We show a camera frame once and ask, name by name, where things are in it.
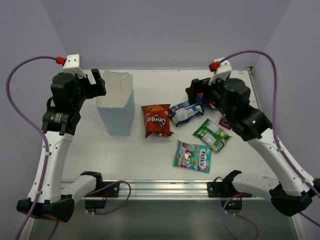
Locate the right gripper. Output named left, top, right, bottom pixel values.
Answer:
left=184, top=74, right=234, bottom=123

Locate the navy sweet chilli crisp bag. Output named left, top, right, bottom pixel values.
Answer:
left=196, top=92, right=216, bottom=110

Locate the blue white snack bag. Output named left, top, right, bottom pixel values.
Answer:
left=169, top=100, right=204, bottom=127

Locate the light blue paper bag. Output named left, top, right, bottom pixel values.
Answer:
left=96, top=70, right=135, bottom=137

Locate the purple snack bag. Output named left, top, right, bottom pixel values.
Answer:
left=218, top=118, right=232, bottom=130

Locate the green candy bag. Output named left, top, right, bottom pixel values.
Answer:
left=192, top=118, right=232, bottom=153

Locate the red Doritos bag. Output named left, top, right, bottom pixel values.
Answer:
left=141, top=104, right=174, bottom=138

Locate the teal Fox's candy bag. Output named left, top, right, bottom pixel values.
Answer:
left=173, top=140, right=212, bottom=174

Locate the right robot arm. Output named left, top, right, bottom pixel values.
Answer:
left=185, top=78, right=320, bottom=217

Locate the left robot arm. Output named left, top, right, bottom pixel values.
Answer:
left=16, top=69, right=107, bottom=223

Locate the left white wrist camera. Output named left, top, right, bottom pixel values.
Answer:
left=62, top=54, right=85, bottom=78

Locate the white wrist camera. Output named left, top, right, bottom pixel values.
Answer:
left=208, top=57, right=232, bottom=86
left=62, top=54, right=85, bottom=78

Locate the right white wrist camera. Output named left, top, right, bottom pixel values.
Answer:
left=208, top=57, right=232, bottom=86

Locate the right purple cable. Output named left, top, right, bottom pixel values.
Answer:
left=208, top=50, right=320, bottom=226

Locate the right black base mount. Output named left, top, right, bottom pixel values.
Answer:
left=206, top=176, right=258, bottom=240

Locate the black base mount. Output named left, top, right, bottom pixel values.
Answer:
left=206, top=176, right=258, bottom=240
left=85, top=180, right=132, bottom=216

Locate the aluminium front rail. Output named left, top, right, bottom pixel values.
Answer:
left=59, top=178, right=276, bottom=200

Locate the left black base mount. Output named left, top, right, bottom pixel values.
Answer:
left=85, top=180, right=132, bottom=216

